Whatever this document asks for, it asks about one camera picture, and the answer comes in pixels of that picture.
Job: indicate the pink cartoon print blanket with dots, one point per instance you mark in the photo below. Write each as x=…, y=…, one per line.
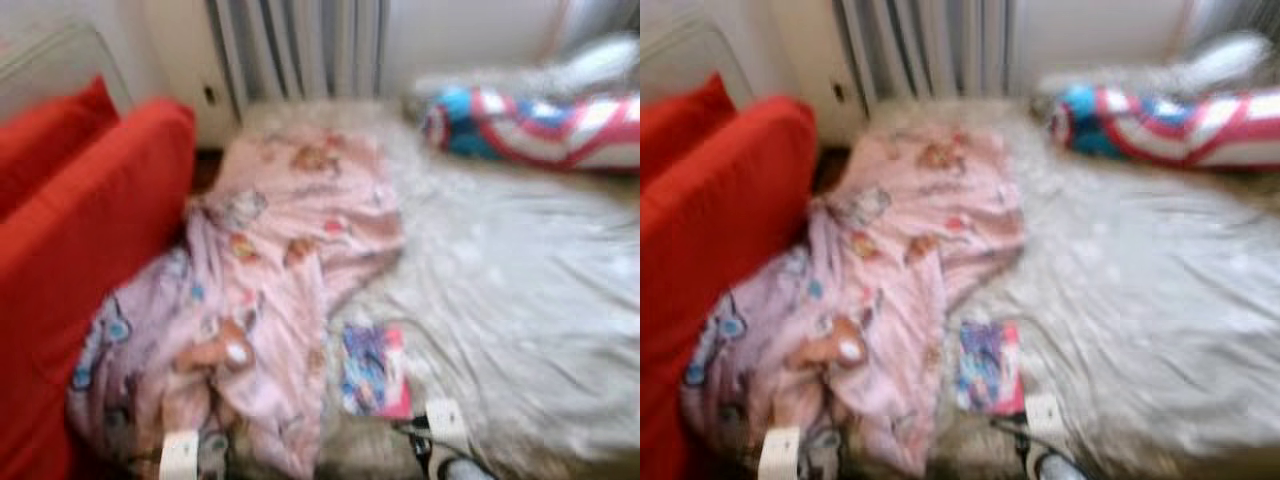
x=300, y=200
x=920, y=200

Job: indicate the colourful children's book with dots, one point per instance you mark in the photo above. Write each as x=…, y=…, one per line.
x=985, y=370
x=370, y=370

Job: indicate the bed with grey floral sheet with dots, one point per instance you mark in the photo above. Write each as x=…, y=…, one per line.
x=1150, y=300
x=520, y=300

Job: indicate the blue red shield print pillow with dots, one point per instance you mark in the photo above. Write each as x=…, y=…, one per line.
x=530, y=125
x=1160, y=125

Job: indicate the grey striped curtain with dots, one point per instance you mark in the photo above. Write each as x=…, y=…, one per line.
x=920, y=45
x=300, y=45

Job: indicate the grey bed headboard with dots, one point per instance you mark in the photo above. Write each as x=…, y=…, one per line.
x=50, y=70
x=690, y=50

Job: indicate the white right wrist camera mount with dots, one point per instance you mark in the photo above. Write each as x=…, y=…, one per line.
x=1045, y=415
x=447, y=420

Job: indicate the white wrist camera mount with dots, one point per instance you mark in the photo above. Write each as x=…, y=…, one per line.
x=1045, y=415
x=447, y=420
x=178, y=455
x=778, y=455

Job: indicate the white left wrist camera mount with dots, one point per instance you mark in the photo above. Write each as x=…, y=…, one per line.
x=178, y=455
x=778, y=455

